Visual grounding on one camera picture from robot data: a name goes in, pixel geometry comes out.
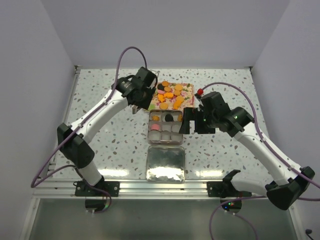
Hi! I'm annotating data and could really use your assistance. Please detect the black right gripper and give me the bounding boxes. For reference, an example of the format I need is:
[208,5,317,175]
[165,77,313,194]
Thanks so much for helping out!
[179,106,218,134]

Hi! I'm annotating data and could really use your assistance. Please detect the black round cookie front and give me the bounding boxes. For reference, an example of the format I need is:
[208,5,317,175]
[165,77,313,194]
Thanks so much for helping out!
[157,83,165,91]

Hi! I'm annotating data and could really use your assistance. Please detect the black round cookie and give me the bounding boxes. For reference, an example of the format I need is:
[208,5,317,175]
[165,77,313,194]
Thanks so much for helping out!
[157,83,165,91]
[164,114,174,122]

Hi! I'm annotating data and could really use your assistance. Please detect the metal tongs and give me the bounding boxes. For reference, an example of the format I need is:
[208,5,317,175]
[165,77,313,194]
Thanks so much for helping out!
[132,105,141,115]

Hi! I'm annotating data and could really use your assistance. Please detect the orange flower cookie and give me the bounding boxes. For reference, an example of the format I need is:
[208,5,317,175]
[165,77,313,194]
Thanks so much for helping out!
[163,92,174,99]

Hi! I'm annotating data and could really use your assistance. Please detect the pink round cookie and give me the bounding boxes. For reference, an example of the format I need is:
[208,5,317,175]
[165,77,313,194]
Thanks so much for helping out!
[150,123,161,131]

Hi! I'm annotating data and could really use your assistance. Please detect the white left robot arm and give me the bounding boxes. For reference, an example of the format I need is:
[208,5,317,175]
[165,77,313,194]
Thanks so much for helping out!
[57,67,158,197]

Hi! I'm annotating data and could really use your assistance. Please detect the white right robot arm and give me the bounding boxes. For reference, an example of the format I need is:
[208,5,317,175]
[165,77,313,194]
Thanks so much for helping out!
[179,91,315,210]

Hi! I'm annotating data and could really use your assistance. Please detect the orange fish cookie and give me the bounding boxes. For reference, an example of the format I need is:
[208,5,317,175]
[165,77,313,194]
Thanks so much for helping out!
[172,101,182,110]

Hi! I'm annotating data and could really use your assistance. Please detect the white paper cup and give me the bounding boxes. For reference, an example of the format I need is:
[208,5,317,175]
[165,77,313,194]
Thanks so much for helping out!
[171,122,181,133]
[170,132,183,142]
[149,123,162,132]
[147,130,162,144]
[161,131,171,142]
[161,122,172,132]

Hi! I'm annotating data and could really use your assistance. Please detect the orange round cookie front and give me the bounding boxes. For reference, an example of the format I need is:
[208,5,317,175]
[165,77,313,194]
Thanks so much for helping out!
[159,102,168,110]

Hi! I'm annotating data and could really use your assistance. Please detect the orange round cookie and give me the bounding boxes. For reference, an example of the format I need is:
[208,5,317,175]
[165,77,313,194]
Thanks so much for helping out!
[159,102,168,110]
[175,84,183,91]

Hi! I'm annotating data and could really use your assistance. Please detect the floral cookie tray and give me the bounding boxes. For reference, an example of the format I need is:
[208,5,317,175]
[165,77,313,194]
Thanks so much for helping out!
[148,81,195,111]

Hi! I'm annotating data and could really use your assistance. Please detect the square cookie tin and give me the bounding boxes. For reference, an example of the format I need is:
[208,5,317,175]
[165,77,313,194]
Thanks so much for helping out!
[147,109,184,146]

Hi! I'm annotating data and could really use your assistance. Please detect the silver tin lid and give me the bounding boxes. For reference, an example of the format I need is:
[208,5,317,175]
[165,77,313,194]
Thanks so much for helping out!
[145,145,186,183]

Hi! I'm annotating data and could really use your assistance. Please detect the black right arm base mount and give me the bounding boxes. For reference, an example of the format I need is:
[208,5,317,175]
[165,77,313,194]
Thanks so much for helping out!
[206,170,252,198]

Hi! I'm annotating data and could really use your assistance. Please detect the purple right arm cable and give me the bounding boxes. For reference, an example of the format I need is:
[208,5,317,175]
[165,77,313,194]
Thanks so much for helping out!
[199,82,320,240]

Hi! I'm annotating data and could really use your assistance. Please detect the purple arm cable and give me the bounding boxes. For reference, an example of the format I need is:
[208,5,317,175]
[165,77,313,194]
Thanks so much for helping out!
[30,46,148,213]
[199,82,320,240]

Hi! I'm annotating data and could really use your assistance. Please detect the aluminium rail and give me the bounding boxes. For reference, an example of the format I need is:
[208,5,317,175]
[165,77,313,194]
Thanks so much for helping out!
[32,177,276,200]

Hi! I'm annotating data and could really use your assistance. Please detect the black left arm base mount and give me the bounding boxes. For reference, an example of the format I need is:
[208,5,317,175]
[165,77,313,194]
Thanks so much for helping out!
[73,180,120,197]

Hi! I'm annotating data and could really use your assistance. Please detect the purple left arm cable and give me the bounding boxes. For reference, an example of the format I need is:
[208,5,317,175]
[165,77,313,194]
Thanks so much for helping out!
[30,46,148,213]

